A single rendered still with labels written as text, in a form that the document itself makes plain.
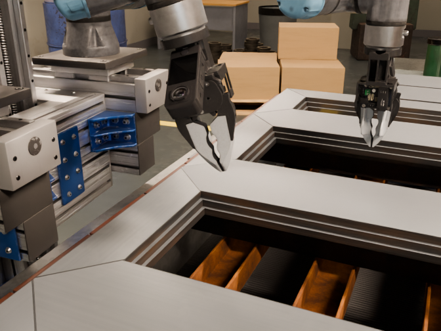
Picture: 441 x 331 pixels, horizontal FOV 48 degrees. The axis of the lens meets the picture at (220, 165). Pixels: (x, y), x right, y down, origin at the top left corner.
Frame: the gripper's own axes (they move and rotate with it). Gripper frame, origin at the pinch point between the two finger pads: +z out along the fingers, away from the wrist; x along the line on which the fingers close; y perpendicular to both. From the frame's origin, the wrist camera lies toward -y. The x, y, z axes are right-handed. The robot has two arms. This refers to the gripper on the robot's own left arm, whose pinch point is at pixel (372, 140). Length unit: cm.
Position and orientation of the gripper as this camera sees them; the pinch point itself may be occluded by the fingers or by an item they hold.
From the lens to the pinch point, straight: 112.2
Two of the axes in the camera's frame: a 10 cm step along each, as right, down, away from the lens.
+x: 9.1, 1.6, -3.8
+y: -4.1, 3.5, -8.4
